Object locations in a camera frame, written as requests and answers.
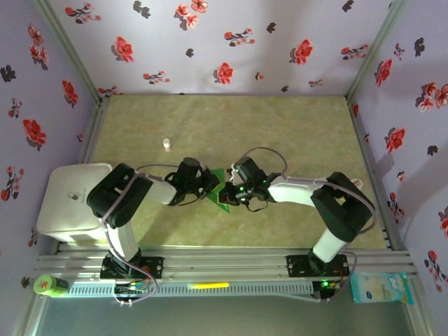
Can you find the blue wet wipes packet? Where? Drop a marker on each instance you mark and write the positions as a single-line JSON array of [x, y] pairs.
[[381, 288]]

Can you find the small electronics board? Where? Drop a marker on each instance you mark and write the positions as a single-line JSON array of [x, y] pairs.
[[325, 288], [129, 290]]

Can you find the aluminium side rail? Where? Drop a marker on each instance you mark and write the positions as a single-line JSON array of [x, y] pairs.
[[94, 129], [362, 133]]

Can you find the aluminium frame rail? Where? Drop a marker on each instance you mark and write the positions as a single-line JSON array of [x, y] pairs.
[[224, 262]]

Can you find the yellow marker pen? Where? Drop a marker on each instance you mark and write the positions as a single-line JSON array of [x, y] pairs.
[[208, 285]]

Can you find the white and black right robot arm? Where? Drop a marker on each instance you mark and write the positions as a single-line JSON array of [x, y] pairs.
[[343, 206]]

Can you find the aluminium corner post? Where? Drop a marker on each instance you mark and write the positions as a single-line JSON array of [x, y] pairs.
[[376, 49], [70, 49]]

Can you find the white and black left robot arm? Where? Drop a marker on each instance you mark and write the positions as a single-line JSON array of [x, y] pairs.
[[119, 196]]

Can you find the green cloth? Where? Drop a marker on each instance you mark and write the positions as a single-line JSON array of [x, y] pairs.
[[217, 203]]

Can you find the white storage case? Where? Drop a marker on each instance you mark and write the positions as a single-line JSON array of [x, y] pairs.
[[63, 210]]

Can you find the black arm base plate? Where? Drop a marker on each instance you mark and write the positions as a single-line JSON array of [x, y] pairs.
[[154, 267], [295, 266]]

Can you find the small white bottle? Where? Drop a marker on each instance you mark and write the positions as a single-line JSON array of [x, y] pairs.
[[167, 144], [357, 182]]

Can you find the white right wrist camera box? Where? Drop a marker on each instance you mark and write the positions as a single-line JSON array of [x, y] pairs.
[[235, 176]]

